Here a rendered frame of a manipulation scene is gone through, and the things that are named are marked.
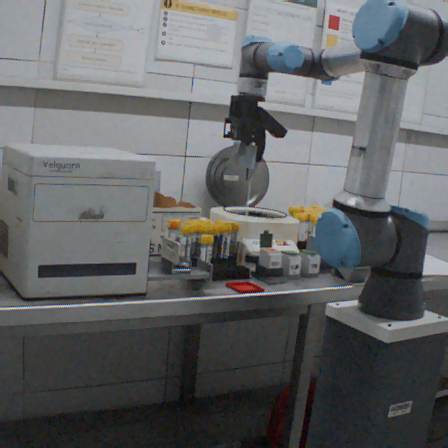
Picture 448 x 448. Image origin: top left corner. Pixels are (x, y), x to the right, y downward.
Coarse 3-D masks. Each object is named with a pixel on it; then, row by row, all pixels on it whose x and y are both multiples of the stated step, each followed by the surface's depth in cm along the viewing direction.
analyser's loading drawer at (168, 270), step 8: (184, 256) 150; (160, 264) 149; (168, 264) 146; (176, 264) 151; (184, 264) 149; (200, 264) 153; (208, 264) 150; (152, 272) 145; (160, 272) 146; (168, 272) 146; (176, 272) 145; (184, 272) 146; (192, 272) 149; (200, 272) 150; (208, 272) 150; (152, 280) 142; (160, 280) 143; (208, 280) 150
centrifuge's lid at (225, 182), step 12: (216, 156) 207; (228, 156) 214; (216, 168) 213; (228, 168) 216; (240, 168) 217; (264, 168) 216; (216, 180) 214; (228, 180) 217; (240, 180) 218; (252, 180) 218; (264, 180) 217; (216, 192) 213; (228, 192) 216; (240, 192) 218; (252, 192) 218; (264, 192) 215; (228, 204) 214; (240, 204) 216; (252, 204) 215
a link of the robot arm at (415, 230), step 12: (396, 216) 129; (408, 216) 128; (420, 216) 129; (396, 228) 126; (408, 228) 128; (420, 228) 129; (396, 240) 126; (408, 240) 128; (420, 240) 130; (396, 252) 127; (408, 252) 129; (420, 252) 130; (384, 264) 129; (396, 264) 130; (408, 264) 130; (420, 264) 131
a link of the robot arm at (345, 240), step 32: (384, 0) 111; (352, 32) 117; (384, 32) 110; (416, 32) 112; (384, 64) 113; (416, 64) 115; (384, 96) 116; (384, 128) 118; (352, 160) 122; (384, 160) 119; (352, 192) 122; (384, 192) 122; (320, 224) 126; (352, 224) 120; (384, 224) 123; (352, 256) 121; (384, 256) 126
